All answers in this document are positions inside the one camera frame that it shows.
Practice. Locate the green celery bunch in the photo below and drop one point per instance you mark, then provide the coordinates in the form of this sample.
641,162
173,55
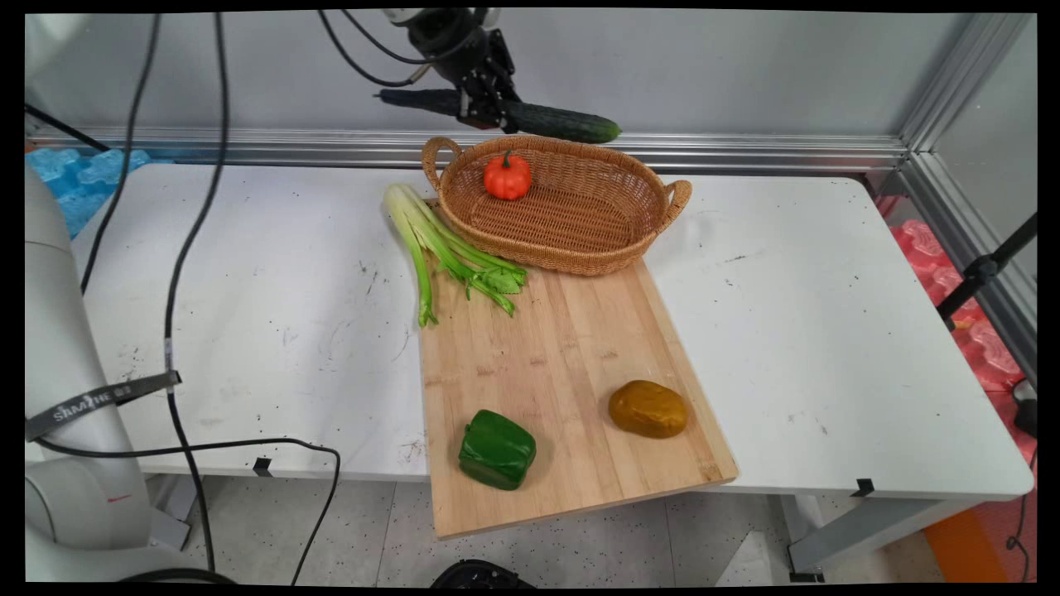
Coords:
439,244

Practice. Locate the long aluminium frame rail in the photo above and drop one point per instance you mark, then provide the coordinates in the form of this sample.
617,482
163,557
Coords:
745,151

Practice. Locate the orange floor mat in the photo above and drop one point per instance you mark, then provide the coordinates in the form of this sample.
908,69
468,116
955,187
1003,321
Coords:
977,546

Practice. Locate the black tripod stand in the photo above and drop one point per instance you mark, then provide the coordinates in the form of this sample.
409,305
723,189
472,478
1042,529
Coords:
981,271

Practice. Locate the small orange pumpkin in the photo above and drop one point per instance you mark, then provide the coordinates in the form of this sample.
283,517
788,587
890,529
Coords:
507,176

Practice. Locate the black round object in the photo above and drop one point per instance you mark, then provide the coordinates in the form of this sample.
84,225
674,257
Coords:
480,574

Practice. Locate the brown potato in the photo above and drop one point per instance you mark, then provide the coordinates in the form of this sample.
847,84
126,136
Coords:
648,410

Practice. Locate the aluminium frame corner post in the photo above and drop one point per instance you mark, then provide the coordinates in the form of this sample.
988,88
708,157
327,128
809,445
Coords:
965,79

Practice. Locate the woven wicker basket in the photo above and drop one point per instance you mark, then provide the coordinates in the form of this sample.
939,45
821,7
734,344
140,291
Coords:
563,219

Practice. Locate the grey metal table leg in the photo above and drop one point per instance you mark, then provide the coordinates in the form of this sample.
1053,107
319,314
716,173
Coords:
869,530

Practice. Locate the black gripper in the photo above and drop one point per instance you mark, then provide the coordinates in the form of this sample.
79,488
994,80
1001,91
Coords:
451,45

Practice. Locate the black device with white top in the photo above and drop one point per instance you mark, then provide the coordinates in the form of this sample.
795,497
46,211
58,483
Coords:
1027,414

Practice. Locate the dark green cucumber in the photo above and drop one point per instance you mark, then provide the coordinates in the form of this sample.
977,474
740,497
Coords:
571,124

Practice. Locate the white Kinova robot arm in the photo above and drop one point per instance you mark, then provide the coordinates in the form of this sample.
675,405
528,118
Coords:
66,331

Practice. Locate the short aluminium frame rail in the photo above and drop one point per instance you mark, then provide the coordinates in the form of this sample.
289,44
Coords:
969,240

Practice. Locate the blue foam mat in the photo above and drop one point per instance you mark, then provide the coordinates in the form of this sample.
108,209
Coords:
74,178

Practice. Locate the black tape marker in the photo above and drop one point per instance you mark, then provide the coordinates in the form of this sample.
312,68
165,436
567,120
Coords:
864,487
263,467

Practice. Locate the pink foam mat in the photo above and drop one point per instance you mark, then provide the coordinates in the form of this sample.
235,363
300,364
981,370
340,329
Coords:
981,339

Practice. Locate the green bell pepper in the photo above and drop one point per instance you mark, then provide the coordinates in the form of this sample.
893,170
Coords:
497,451

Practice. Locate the wooden cutting board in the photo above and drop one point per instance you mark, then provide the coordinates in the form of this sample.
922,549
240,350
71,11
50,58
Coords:
571,364

